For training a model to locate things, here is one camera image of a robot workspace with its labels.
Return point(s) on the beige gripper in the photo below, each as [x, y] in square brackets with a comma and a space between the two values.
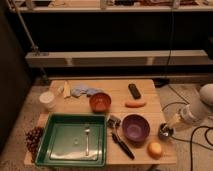
[175, 122]

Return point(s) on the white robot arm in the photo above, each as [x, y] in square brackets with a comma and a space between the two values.
[195, 112]

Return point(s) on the purple bowl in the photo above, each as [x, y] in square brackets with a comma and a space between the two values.
[135, 128]

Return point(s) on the orange carrot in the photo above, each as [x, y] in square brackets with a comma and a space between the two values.
[135, 104]

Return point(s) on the black remote control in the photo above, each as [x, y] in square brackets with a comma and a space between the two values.
[134, 91]

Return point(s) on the orange bowl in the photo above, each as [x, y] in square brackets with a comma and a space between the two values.
[100, 102]

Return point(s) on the metal spoon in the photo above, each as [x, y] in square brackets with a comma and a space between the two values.
[87, 132]

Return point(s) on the blue cloth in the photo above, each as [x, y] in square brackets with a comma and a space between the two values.
[79, 90]

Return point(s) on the yellow banana piece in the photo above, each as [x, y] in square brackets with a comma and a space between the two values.
[65, 90]

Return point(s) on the green plastic tray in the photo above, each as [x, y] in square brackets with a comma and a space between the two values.
[63, 143]

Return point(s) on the white plastic cup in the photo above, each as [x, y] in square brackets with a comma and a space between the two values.
[47, 99]

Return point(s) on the dark red grapes bunch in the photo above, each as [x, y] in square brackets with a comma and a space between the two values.
[32, 139]

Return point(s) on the grey metal pole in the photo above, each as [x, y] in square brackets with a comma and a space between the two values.
[35, 49]

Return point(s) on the white metal shelf rack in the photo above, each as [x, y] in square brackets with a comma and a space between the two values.
[103, 34]

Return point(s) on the black handled peeler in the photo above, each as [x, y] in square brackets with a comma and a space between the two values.
[113, 123]

